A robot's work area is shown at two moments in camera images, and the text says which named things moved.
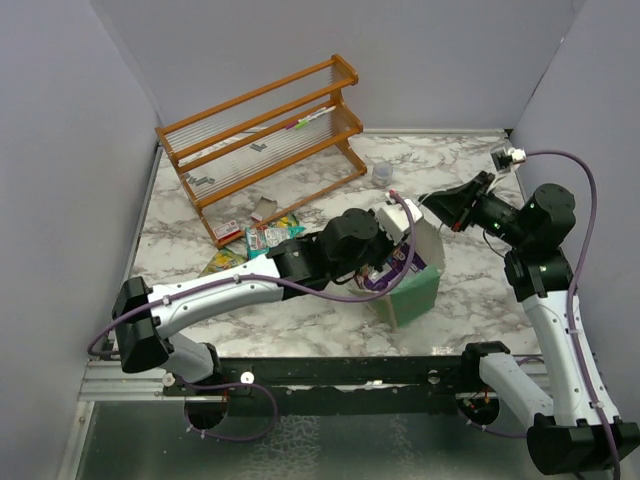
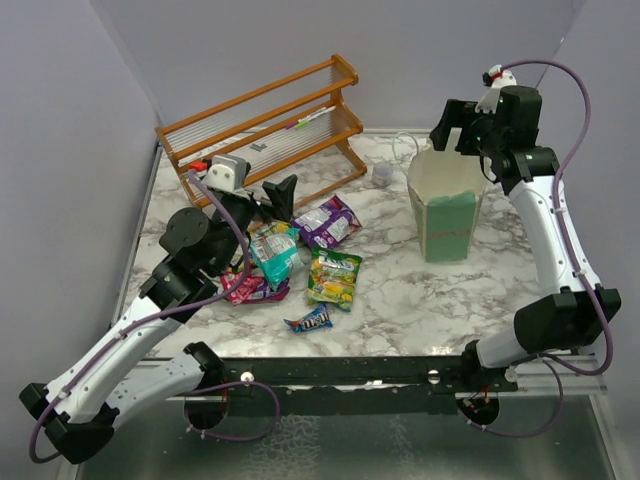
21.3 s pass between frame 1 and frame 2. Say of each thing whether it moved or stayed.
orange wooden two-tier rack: stayed
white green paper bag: moved
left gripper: moved
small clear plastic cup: stayed
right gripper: moved
